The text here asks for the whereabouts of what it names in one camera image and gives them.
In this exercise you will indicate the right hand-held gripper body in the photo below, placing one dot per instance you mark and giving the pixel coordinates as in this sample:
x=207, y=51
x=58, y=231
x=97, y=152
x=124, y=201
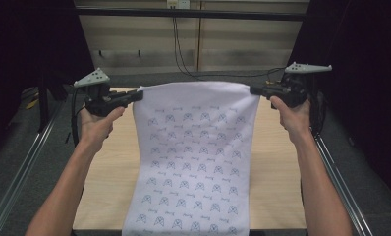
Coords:
x=293, y=90

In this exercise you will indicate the person's right hand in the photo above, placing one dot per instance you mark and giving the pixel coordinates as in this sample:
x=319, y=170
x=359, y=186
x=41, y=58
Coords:
x=293, y=119

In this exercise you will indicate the small black floor strip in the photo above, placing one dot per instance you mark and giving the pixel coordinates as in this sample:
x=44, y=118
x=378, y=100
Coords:
x=67, y=137

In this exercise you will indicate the white wall outlet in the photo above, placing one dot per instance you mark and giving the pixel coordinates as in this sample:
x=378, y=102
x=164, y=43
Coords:
x=178, y=3

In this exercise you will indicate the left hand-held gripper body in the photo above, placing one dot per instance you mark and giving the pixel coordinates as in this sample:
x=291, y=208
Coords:
x=100, y=101

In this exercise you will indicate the metal floor rail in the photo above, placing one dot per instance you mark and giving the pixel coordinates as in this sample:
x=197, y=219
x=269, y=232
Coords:
x=341, y=190
x=20, y=170

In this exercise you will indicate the black horizontal bar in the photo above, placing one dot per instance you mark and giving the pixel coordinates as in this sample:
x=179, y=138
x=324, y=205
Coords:
x=190, y=13

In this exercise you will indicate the white printed towel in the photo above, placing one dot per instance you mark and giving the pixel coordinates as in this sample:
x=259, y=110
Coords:
x=193, y=157

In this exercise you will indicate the black curtain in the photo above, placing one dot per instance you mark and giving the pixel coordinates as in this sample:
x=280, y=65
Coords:
x=363, y=98
x=26, y=49

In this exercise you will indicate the black wall hook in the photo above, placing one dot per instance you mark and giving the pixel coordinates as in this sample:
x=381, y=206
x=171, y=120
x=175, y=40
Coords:
x=100, y=53
x=139, y=53

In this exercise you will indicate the black metal stand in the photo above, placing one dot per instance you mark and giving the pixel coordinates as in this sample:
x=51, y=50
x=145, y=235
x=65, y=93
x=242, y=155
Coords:
x=43, y=105

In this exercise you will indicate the yellow floor object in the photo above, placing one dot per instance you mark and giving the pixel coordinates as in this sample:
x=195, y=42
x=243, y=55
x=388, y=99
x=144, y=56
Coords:
x=32, y=104

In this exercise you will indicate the person's left hand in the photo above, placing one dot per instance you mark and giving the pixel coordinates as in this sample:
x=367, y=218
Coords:
x=97, y=128

